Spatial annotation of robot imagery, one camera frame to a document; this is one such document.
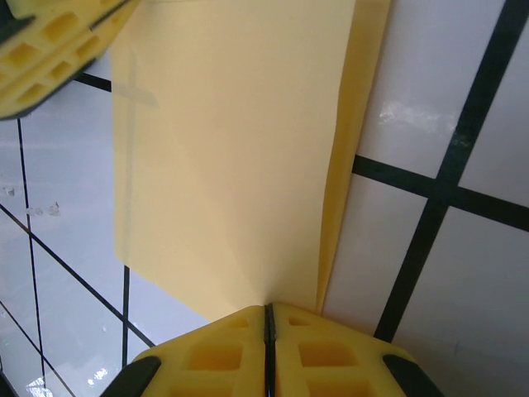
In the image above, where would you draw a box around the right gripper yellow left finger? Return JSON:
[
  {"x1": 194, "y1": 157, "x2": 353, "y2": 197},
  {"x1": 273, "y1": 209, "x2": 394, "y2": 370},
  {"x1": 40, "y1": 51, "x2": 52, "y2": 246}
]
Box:
[{"x1": 101, "y1": 304, "x2": 269, "y2": 397}]

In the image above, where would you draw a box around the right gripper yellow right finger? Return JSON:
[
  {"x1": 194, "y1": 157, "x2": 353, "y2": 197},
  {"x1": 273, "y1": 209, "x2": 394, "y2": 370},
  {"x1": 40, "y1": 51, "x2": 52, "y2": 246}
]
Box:
[{"x1": 268, "y1": 301, "x2": 444, "y2": 397}]

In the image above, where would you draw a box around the yellow cloth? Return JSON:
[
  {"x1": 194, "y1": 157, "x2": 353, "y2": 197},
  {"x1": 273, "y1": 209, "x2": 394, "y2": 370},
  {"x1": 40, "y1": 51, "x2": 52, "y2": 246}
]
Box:
[{"x1": 110, "y1": 0, "x2": 392, "y2": 323}]

